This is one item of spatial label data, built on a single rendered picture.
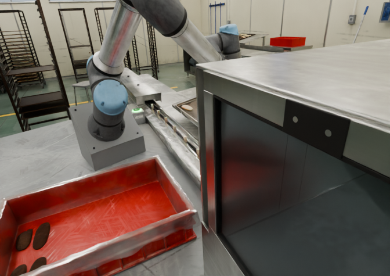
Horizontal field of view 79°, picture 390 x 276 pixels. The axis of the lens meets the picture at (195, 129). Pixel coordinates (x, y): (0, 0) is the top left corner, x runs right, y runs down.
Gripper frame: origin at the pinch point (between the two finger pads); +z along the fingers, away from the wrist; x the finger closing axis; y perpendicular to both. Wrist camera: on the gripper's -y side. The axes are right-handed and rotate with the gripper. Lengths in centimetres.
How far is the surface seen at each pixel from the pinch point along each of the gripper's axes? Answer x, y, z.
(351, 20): -335, 188, 34
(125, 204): 63, -24, 5
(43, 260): 84, -36, 1
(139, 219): 60, -32, 6
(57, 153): 86, 28, 1
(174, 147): 37.0, -2.3, 6.0
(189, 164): 36.6, -17.2, 6.1
